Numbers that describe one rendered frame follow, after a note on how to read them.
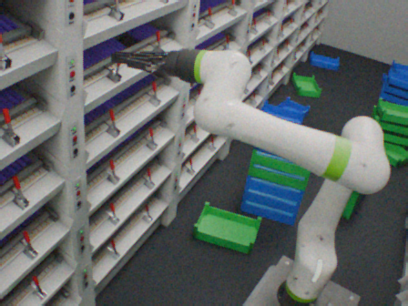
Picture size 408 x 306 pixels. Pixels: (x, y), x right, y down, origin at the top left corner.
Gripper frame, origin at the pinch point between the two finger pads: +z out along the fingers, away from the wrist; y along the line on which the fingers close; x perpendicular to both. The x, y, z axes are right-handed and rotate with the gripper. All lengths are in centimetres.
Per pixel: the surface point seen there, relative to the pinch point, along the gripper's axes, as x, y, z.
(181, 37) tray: -5.4, 42.3, 3.0
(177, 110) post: -37, 43, 7
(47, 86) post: 0.6, -27.4, 5.0
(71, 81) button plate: 0.8, -23.1, 0.4
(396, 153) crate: -119, 196, -87
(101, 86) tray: -7.6, -6.6, 4.3
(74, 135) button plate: -15.7, -22.8, 3.0
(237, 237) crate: -108, 55, -16
